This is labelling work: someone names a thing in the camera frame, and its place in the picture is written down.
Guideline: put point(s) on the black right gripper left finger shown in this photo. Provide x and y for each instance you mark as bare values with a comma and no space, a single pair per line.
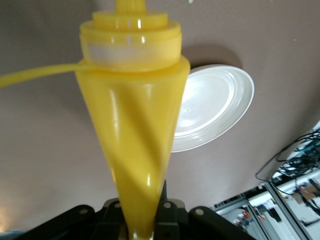
100,225

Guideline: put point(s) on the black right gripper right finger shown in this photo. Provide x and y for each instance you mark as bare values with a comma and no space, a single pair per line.
175,225

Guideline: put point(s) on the yellow squeeze bottle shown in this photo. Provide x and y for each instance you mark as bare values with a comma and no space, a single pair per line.
135,125

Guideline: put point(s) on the beige round plate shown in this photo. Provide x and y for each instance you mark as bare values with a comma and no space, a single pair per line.
215,107

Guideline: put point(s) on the aluminium frame beam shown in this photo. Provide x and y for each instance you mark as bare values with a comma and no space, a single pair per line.
287,212

